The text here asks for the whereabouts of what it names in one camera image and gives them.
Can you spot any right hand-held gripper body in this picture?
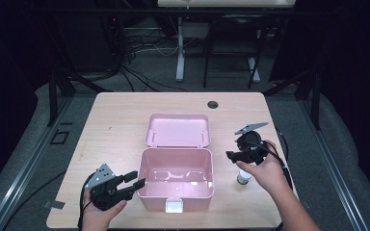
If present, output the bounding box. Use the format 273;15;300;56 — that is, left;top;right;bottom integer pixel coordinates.
234;121;269;167

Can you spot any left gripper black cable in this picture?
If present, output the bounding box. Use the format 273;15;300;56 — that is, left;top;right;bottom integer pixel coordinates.
77;172;97;230

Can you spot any black chair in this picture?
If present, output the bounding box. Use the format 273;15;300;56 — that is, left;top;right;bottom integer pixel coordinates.
202;13;268;90

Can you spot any person's left hand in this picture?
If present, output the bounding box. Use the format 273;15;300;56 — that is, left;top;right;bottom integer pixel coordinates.
81;191;128;231

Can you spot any dark computer tower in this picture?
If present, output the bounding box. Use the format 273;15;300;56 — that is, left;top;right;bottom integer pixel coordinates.
102;15;126;70

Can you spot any black metal stand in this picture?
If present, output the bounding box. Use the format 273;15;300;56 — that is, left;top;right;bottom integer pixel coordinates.
263;68;322;131
46;68;112;128

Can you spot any grey tape strip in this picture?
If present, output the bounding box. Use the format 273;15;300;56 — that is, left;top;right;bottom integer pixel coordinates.
42;200;66;210

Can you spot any aluminium floor rail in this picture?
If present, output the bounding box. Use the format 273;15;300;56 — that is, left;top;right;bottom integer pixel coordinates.
0;95;75;231
298;99;370;231

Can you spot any person's right hand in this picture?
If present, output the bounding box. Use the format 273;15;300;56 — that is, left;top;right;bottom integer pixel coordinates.
235;139;290;195

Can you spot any pink plastic medicine box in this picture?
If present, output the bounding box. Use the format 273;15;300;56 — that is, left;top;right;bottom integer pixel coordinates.
137;113;216;215

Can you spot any black floor cable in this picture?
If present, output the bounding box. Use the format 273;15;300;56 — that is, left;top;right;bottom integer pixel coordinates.
3;171;66;231

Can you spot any bundle of floor cables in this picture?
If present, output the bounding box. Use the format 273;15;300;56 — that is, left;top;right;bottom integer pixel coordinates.
119;28;191;92

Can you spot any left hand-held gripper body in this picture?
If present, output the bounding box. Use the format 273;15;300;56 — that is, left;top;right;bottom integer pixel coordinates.
84;163;133;212

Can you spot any white desk with legs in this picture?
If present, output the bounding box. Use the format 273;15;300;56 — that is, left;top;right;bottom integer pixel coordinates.
157;0;297;84

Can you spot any small white green bottle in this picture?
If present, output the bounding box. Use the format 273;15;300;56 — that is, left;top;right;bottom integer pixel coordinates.
236;168;253;186

